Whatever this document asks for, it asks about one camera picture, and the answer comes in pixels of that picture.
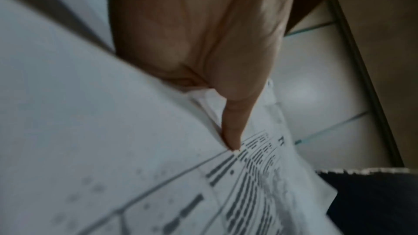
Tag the person's left hand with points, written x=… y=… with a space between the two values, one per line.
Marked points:
x=202 y=35

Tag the aligned stack of printed sheets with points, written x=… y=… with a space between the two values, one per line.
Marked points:
x=98 y=138

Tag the black cloth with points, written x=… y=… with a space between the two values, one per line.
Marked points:
x=375 y=203

